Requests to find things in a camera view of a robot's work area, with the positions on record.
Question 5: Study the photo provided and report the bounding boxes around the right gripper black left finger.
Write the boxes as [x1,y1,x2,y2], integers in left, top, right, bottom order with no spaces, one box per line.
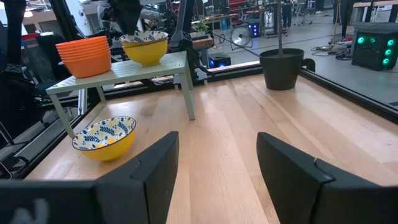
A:
[0,131,180,224]

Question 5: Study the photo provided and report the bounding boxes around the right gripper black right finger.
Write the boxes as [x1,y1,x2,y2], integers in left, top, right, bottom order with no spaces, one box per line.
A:
[256,131,398,224]

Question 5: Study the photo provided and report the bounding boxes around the person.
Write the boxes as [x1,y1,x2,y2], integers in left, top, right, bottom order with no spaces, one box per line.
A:
[0,18,47,141]
[96,0,164,22]

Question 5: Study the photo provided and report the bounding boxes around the pale green perforated metal shelf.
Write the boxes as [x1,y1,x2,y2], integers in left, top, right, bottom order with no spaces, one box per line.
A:
[45,50,197,138]

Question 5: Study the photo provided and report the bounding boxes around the small potted plant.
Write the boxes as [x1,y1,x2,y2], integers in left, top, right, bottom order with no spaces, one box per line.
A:
[192,19,210,35]

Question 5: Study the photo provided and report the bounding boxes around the black office chair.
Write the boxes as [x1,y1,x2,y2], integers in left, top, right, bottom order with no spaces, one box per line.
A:
[34,32,73,82]

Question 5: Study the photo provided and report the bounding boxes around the black computer blue light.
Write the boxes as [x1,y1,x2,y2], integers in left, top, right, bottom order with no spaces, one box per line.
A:
[208,52,233,69]

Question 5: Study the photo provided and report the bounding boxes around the red cabinet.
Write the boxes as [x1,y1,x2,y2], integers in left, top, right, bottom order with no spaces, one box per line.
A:
[228,0,249,15]

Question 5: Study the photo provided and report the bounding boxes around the round floor fan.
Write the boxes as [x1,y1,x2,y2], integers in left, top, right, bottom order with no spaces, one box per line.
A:
[229,26,252,48]

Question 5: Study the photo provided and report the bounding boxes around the blue-lit computer tower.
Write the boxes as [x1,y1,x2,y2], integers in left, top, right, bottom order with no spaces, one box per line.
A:
[247,21,261,39]

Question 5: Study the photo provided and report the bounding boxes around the green plant in black pot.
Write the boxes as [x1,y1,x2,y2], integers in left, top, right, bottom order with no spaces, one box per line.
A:
[259,0,305,91]

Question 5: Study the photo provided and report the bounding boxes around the black computer green fans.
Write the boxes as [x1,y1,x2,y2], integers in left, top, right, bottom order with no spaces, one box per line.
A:
[351,22,398,72]

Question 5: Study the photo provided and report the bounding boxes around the black aluminium rig frame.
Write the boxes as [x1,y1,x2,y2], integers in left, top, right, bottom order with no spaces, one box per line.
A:
[0,0,398,180]

